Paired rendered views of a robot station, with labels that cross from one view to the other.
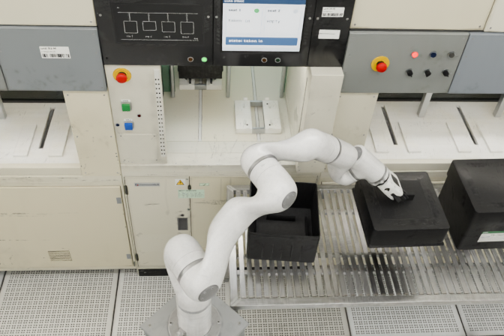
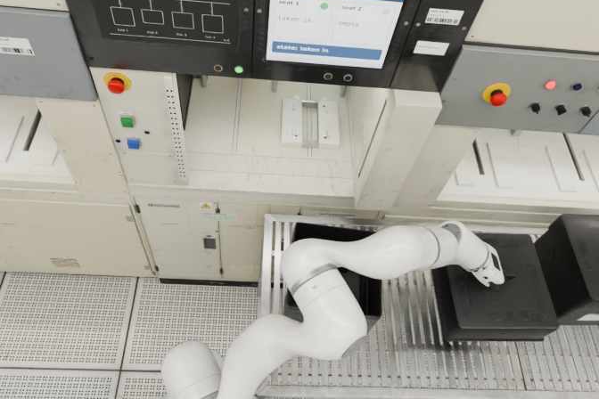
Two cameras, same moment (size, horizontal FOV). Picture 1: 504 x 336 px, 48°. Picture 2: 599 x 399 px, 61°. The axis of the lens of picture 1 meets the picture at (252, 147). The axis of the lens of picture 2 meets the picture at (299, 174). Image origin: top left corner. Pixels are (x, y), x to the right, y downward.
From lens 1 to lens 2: 0.85 m
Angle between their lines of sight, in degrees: 11
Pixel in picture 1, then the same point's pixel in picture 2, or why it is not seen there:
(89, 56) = (63, 54)
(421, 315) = not seen: hidden behind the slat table
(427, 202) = (529, 284)
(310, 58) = (396, 78)
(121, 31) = (109, 21)
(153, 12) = not seen: outside the picture
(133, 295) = (151, 307)
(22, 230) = (13, 239)
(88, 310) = (99, 323)
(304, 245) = not seen: hidden behind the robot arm
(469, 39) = not seen: outside the picture
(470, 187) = (584, 259)
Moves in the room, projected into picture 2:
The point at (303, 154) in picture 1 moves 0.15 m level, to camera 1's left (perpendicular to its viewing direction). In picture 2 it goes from (382, 275) to (299, 264)
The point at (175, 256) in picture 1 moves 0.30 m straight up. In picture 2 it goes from (176, 385) to (157, 346)
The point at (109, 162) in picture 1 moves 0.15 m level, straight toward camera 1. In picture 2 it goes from (112, 181) to (115, 220)
